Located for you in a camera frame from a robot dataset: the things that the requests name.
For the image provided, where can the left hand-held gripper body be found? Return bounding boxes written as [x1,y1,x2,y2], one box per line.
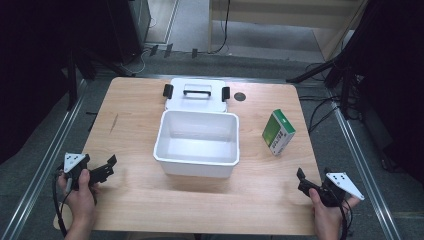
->
[63,152,108,192]

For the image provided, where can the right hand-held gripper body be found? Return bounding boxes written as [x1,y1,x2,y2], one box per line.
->
[309,167,366,208]

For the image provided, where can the green and white carton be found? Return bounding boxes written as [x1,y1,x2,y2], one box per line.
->
[261,108,297,157]

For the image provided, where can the white plastic storage box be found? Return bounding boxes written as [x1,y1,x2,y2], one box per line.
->
[152,109,241,179]

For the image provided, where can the white box lid black handle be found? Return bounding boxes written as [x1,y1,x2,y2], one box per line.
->
[162,77,232,114]

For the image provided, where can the person's right hand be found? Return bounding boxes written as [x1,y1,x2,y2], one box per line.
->
[308,187,362,240]

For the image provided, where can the person's left hand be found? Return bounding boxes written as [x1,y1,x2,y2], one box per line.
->
[56,168,98,232]

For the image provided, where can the black tripod stand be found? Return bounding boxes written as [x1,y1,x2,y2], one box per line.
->
[285,46,356,120]
[65,43,137,112]

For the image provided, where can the black curtain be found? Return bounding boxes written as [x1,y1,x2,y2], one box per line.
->
[333,0,424,185]
[0,0,132,165]

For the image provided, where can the black cabinet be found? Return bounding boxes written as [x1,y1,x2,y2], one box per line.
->
[107,0,152,66]

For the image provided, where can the light wooden furniture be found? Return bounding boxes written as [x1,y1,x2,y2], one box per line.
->
[207,0,370,62]

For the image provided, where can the metal floor rail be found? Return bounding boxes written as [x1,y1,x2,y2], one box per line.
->
[0,79,89,240]
[327,89,402,240]

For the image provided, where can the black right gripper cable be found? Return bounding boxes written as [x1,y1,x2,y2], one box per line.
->
[337,195,355,240]

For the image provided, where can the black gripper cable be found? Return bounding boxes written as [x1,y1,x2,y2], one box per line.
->
[337,195,355,240]
[51,169,74,238]

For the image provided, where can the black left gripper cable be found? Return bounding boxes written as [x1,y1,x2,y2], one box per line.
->
[51,169,74,238]

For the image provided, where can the black floor cables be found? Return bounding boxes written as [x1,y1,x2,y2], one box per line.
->
[298,61,364,136]

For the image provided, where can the white floor cable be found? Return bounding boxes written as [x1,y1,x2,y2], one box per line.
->
[118,15,158,76]

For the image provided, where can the black hanging cable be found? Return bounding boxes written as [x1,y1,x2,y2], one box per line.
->
[208,0,232,55]

